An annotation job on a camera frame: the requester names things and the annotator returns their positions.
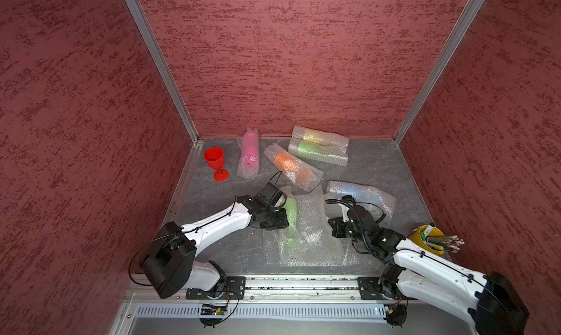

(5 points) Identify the pink glass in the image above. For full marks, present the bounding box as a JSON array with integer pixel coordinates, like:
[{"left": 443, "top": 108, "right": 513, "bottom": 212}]
[{"left": 238, "top": 127, "right": 259, "bottom": 179}]

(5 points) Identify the orange glass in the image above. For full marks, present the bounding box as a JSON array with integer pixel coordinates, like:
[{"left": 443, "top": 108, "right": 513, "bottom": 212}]
[{"left": 264, "top": 144, "right": 324, "bottom": 192}]

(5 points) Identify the clear bubble wrap sheet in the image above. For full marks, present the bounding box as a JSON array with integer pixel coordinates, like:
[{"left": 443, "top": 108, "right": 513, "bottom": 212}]
[
  {"left": 263, "top": 229, "right": 358, "bottom": 267},
  {"left": 287, "top": 186, "right": 332, "bottom": 235}
]

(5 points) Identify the red wine glass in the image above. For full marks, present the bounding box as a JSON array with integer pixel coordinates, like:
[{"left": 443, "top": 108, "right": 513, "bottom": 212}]
[{"left": 204, "top": 147, "right": 229, "bottom": 182}]

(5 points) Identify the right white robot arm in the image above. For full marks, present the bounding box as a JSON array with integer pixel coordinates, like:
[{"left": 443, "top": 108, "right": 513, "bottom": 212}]
[{"left": 325, "top": 196, "right": 530, "bottom": 334}]

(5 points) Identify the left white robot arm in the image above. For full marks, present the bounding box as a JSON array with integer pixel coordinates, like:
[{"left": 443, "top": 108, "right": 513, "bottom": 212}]
[{"left": 140, "top": 182, "right": 289, "bottom": 299}]

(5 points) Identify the blue glass in bubble wrap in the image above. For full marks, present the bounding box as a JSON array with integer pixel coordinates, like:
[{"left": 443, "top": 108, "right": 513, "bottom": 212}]
[{"left": 324, "top": 181, "right": 397, "bottom": 220}]

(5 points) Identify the light green glass in bubble wrap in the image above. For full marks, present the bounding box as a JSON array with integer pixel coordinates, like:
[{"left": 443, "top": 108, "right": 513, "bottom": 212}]
[{"left": 288, "top": 138, "right": 349, "bottom": 167}]

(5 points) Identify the yellow glass in bubble wrap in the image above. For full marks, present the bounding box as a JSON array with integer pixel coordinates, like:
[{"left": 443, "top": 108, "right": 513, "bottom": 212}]
[{"left": 292, "top": 125, "right": 350, "bottom": 149}]

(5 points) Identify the yellow cup with pens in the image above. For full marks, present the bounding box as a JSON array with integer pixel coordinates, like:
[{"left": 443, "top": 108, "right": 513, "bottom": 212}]
[{"left": 409, "top": 223, "right": 465, "bottom": 255}]

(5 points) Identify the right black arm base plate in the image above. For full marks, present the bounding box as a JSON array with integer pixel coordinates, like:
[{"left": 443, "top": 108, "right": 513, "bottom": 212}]
[{"left": 357, "top": 277, "right": 402, "bottom": 301}]

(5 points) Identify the aluminium front rail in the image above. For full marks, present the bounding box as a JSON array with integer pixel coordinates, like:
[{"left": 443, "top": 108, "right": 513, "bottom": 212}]
[{"left": 126, "top": 273, "right": 479, "bottom": 304}]

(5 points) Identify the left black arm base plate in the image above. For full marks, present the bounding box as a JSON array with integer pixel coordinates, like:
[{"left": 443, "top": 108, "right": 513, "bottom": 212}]
[{"left": 186, "top": 277, "right": 247, "bottom": 301}]

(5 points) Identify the white perforated cable duct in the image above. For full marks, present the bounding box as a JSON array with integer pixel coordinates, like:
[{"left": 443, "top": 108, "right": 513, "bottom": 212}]
[{"left": 134, "top": 303, "right": 386, "bottom": 323}]

